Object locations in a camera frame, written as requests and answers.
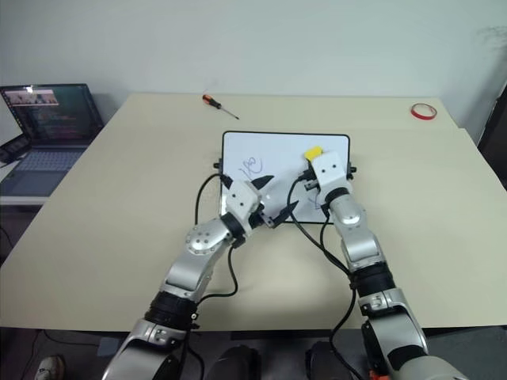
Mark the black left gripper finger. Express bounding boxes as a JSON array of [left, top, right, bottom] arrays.
[[249, 174, 275, 196], [270, 200, 299, 228]]

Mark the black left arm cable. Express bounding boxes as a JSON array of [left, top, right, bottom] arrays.
[[194, 173, 240, 302]]

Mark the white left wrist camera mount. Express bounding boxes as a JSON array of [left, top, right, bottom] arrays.
[[223, 180, 263, 230]]

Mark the black phone on stand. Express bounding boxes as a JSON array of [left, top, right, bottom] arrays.
[[0, 133, 32, 164]]

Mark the black-framed small whiteboard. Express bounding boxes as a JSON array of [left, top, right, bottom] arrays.
[[212, 131, 356, 225]]

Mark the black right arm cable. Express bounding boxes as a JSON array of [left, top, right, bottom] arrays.
[[285, 173, 372, 380]]

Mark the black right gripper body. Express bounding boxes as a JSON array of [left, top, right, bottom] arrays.
[[299, 168, 320, 195]]

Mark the open grey laptop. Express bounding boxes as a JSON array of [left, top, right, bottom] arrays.
[[0, 83, 105, 198]]

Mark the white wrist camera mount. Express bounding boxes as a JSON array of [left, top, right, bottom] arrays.
[[223, 180, 263, 230], [310, 150, 350, 199]]

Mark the orange-handled screwdriver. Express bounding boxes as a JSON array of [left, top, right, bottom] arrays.
[[201, 93, 241, 120]]

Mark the red tape roll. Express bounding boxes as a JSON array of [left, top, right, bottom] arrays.
[[410, 102, 438, 122]]

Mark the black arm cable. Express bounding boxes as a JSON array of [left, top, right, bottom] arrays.
[[194, 173, 240, 302], [285, 173, 372, 380]]

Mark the white sneaker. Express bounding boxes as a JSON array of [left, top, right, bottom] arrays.
[[36, 354, 67, 380]]

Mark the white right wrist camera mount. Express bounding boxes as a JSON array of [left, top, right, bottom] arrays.
[[310, 150, 350, 199]]

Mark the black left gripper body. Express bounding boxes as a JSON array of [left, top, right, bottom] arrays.
[[248, 199, 277, 230]]

